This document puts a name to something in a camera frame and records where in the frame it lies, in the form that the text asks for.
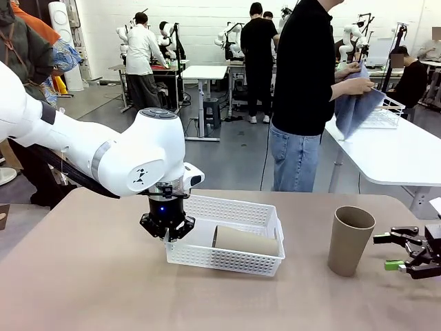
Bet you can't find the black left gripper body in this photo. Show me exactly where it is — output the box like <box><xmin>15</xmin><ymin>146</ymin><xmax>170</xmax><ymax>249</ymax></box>
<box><xmin>147</xmin><ymin>194</ymin><xmax>187</xmax><ymax>231</ymax></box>

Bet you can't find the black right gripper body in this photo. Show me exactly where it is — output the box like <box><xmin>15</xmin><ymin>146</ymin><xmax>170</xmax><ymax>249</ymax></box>
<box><xmin>411</xmin><ymin>223</ymin><xmax>441</xmax><ymax>281</ymax></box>

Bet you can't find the white perforated plastic basket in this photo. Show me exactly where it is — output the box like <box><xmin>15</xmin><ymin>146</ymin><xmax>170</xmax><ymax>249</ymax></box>
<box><xmin>164</xmin><ymin>194</ymin><xmax>287</xmax><ymax>278</ymax></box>

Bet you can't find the brown paper cup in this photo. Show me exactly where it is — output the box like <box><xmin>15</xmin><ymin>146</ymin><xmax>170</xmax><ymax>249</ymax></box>
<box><xmin>327</xmin><ymin>205</ymin><xmax>377</xmax><ymax>278</ymax></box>
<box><xmin>212</xmin><ymin>225</ymin><xmax>280</xmax><ymax>257</ymax></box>

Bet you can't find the blue-grey cleaning cloth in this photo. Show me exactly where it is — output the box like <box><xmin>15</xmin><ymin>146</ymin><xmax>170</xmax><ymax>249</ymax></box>
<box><xmin>334</xmin><ymin>61</ymin><xmax>387</xmax><ymax>143</ymax></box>

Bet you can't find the person's right forearm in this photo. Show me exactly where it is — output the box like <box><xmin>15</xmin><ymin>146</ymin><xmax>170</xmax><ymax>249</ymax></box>
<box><xmin>329</xmin><ymin>80</ymin><xmax>356</xmax><ymax>103</ymax></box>

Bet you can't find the person's right hand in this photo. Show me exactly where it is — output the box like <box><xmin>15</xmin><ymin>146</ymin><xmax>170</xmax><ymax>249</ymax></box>
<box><xmin>351</xmin><ymin>77</ymin><xmax>376</xmax><ymax>96</ymax></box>

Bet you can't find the person's left hand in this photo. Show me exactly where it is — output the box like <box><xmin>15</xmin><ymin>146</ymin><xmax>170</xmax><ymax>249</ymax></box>
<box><xmin>343</xmin><ymin>61</ymin><xmax>363</xmax><ymax>79</ymax></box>

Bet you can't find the white rounded side table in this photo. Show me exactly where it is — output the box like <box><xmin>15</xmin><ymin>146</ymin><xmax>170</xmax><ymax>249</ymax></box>
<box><xmin>324</xmin><ymin>103</ymin><xmax>441</xmax><ymax>220</ymax></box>

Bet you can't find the grey plastic stool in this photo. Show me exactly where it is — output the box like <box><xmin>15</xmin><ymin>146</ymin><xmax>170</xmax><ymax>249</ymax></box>
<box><xmin>202</xmin><ymin>97</ymin><xmax>222</xmax><ymax>130</ymax></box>

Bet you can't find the white standing desk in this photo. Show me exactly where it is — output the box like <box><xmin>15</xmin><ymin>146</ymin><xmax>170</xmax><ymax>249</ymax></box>
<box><xmin>181</xmin><ymin>65</ymin><xmax>229</xmax><ymax>143</ymax></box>

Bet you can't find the seated person in black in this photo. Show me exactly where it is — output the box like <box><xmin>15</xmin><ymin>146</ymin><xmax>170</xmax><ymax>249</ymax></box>
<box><xmin>387</xmin><ymin>46</ymin><xmax>429</xmax><ymax>108</ymax></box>

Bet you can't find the white round fan base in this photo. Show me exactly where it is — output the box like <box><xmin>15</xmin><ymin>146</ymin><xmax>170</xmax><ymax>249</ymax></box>
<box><xmin>0</xmin><ymin>167</ymin><xmax>18</xmax><ymax>188</ymax></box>

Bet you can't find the person in white shirt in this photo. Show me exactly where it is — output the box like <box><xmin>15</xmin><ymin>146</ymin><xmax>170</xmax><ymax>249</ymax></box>
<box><xmin>124</xmin><ymin>12</ymin><xmax>170</xmax><ymax>112</ymax></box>

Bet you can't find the yellow cone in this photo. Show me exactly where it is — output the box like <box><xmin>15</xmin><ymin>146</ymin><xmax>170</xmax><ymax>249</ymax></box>
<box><xmin>54</xmin><ymin>75</ymin><xmax>68</xmax><ymax>96</ymax></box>

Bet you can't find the person in black shirt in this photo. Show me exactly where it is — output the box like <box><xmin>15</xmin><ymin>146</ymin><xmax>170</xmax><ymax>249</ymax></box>
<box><xmin>269</xmin><ymin>0</ymin><xmax>345</xmax><ymax>193</ymax></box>

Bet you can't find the background person in black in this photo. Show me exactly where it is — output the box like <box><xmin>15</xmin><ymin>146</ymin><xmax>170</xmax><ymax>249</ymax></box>
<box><xmin>239</xmin><ymin>1</ymin><xmax>280</xmax><ymax>125</ymax></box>

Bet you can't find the seated person in grey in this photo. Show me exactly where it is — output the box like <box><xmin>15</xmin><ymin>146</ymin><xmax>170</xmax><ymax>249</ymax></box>
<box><xmin>416</xmin><ymin>26</ymin><xmax>441</xmax><ymax>61</ymax></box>

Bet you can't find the white tower air conditioner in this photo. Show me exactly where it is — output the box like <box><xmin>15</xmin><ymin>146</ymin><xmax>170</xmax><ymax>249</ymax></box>
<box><xmin>48</xmin><ymin>1</ymin><xmax>85</xmax><ymax>92</ymax></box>

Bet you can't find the mannequin with dark vest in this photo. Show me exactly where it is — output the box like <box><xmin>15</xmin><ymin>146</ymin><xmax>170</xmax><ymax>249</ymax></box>
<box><xmin>0</xmin><ymin>0</ymin><xmax>79</xmax><ymax>210</ymax></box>

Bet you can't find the mannequin in orange clothes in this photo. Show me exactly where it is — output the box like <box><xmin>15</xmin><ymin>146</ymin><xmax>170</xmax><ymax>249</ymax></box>
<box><xmin>10</xmin><ymin>0</ymin><xmax>85</xmax><ymax>114</ymax></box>

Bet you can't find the black left arm cable sleeve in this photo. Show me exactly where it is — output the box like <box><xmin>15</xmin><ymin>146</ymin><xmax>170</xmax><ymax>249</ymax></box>
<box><xmin>13</xmin><ymin>137</ymin><xmax>121</xmax><ymax>200</ymax></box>

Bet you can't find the black hanging cable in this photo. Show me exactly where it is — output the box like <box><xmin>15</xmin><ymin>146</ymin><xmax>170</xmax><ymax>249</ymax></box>
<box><xmin>258</xmin><ymin>122</ymin><xmax>271</xmax><ymax>192</ymax></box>

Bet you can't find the white wire rack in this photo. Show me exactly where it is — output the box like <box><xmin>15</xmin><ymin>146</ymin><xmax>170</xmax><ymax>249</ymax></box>
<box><xmin>358</xmin><ymin>93</ymin><xmax>407</xmax><ymax>130</ymax></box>

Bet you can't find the black camera stand pole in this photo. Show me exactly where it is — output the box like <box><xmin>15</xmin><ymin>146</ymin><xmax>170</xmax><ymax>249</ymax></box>
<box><xmin>381</xmin><ymin>21</ymin><xmax>409</xmax><ymax>93</ymax></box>

